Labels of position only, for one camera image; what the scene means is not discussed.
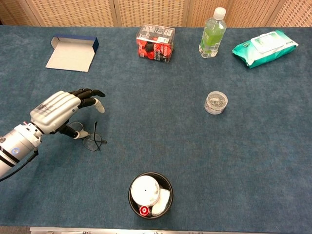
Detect clear box red black capsules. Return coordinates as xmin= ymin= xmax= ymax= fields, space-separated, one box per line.
xmin=136 ymin=23 xmax=176 ymax=64

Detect round white lidded container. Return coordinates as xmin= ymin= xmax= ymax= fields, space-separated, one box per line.
xmin=130 ymin=175 xmax=161 ymax=207

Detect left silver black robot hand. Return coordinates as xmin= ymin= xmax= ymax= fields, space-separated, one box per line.
xmin=29 ymin=88 xmax=107 ymax=139

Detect wire-frame eyeglasses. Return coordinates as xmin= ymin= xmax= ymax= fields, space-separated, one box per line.
xmin=65 ymin=121 xmax=108 ymax=152

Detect white crumpled cloth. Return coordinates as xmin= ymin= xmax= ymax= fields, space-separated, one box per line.
xmin=151 ymin=188 xmax=171 ymax=216

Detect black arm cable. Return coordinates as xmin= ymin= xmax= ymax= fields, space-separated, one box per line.
xmin=0 ymin=150 xmax=39 ymax=182

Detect woven wicker folding screen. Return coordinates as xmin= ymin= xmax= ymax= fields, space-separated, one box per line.
xmin=0 ymin=0 xmax=312 ymax=28

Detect clear bottle green label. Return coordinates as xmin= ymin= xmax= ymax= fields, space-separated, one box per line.
xmin=198 ymin=6 xmax=227 ymax=59

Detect black round cup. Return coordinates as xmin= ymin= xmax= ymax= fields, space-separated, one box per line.
xmin=128 ymin=172 xmax=174 ymax=220

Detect aluminium table edge rail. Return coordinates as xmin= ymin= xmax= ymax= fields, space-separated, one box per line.
xmin=29 ymin=226 xmax=312 ymax=234

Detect open blue white cardboard box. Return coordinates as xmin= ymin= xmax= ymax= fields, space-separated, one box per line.
xmin=45 ymin=36 xmax=99 ymax=73

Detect clear jar of paper clips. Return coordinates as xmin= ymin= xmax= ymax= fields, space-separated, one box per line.
xmin=204 ymin=91 xmax=229 ymax=116

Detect green wet wipes pack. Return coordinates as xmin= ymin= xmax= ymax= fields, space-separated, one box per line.
xmin=232 ymin=30 xmax=299 ymax=69

